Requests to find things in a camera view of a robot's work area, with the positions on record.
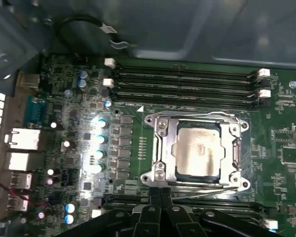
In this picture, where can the green motherboard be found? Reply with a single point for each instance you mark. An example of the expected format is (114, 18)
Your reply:
(135, 138)

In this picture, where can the metal socket cover frame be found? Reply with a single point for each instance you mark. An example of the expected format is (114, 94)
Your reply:
(169, 148)

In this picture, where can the metal socket locking lever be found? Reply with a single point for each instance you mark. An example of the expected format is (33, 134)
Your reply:
(204, 193)
(215, 114)

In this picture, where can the grey metal PC case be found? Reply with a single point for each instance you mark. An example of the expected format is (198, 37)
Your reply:
(187, 24)

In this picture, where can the CPU socket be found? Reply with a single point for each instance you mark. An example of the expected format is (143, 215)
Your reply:
(160, 171)

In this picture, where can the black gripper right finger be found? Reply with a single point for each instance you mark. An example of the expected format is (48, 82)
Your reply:
(182, 224)

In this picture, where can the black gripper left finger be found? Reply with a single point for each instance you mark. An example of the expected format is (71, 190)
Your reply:
(143, 224)

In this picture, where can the black RAM slot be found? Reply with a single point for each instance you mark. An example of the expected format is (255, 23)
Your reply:
(97, 213)
(187, 69)
(187, 79)
(187, 89)
(128, 199)
(187, 98)

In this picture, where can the silver CPU with green edge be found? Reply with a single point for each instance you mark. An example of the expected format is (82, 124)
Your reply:
(195, 150)

